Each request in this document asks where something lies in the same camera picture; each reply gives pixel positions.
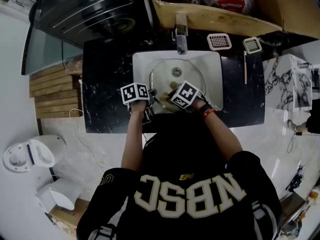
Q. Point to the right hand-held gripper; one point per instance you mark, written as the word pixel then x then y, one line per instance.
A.
pixel 185 94

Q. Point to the glass panel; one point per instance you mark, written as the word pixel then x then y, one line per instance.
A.
pixel 45 51

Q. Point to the small cardboard box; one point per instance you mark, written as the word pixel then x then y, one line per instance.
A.
pixel 75 214

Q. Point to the black jersey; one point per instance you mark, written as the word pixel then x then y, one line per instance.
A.
pixel 185 171

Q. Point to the wooden pallet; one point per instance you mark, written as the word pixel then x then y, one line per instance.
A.
pixel 52 91

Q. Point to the white marble patterned cabinet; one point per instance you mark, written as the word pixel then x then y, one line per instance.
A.
pixel 280 84

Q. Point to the chrome sink drain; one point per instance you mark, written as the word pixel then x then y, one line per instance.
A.
pixel 176 71

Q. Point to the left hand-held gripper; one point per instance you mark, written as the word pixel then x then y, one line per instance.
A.
pixel 135 94

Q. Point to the black marble vanity counter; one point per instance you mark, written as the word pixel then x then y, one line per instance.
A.
pixel 107 84

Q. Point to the red wristband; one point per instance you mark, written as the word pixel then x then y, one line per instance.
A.
pixel 209 112

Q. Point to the black wristwatch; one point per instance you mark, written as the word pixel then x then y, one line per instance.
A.
pixel 205 108

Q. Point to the person's left forearm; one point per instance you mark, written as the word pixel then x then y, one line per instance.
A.
pixel 132 139

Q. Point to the cream soap dish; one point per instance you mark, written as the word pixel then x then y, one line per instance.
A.
pixel 252 45

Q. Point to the glass pot lid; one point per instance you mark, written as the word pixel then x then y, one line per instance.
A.
pixel 162 71

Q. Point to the person's right forearm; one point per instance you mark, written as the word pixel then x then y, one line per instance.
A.
pixel 222 136

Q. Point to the large cardboard box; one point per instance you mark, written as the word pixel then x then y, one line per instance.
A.
pixel 225 19

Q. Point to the pink toothbrush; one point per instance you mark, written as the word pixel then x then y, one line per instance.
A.
pixel 245 69

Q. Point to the white toilet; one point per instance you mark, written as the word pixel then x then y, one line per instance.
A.
pixel 45 149

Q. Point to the chrome faucet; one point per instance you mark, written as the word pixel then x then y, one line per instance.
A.
pixel 181 39

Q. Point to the white sink basin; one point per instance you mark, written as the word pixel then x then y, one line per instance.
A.
pixel 212 84

